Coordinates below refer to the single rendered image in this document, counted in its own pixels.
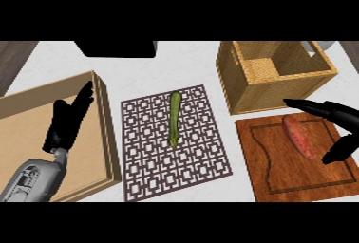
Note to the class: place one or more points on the tall wicker basket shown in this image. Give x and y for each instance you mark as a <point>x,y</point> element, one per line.
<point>270,76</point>

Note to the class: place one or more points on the patterned brown placemat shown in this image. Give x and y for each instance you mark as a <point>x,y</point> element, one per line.
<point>173,145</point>

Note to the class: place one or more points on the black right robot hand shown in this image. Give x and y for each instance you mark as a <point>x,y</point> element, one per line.
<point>337,117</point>

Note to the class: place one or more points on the red sweet potato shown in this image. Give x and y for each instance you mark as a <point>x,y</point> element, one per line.
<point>298,137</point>

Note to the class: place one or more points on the pale wooden drawer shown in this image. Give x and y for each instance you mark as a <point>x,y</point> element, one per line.
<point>46,139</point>

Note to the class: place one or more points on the green cucumber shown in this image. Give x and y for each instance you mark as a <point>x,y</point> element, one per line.
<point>174,118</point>

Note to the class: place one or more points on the brown wooden cutting board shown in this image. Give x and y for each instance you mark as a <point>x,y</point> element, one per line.
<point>298,164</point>

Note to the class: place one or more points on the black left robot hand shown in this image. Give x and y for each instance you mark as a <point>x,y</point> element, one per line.
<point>68,120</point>

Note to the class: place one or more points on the black appliance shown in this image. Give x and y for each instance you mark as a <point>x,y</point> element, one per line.
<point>118,49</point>

